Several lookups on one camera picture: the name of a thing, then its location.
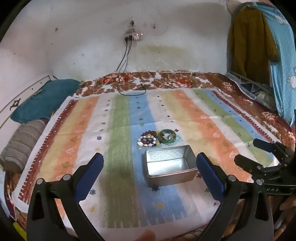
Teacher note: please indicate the white bed headboard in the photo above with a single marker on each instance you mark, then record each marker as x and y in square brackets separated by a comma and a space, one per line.
[13, 97]

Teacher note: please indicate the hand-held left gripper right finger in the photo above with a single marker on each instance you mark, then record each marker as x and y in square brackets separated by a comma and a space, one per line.
[208, 178]

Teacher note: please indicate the person's right hand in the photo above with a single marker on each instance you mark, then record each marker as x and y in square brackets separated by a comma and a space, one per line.
[289, 205]

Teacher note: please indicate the grey striped pillow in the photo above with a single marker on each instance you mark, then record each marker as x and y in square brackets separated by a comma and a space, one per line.
[23, 143]

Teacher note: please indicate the blue printed hanging cloth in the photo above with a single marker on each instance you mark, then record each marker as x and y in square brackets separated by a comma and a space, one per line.
[282, 69]

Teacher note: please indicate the silver metal tin box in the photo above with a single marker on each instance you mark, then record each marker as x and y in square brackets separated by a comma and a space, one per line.
[168, 169]

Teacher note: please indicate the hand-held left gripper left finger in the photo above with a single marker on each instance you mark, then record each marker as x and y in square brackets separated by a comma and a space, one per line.
[92, 176]

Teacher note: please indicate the teal pillow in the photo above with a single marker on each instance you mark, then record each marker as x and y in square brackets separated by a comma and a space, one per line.
[44, 99]

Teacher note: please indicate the mustard hanging garment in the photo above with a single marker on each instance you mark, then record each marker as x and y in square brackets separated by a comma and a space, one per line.
[249, 41]

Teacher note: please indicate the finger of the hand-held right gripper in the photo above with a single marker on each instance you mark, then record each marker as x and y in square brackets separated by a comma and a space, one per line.
[248, 165]
[266, 144]

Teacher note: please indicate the colourful striped cloth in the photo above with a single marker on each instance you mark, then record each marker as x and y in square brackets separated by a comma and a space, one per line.
[120, 129]

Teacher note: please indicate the white power strip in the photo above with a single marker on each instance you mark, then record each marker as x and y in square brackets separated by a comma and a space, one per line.
[134, 37]

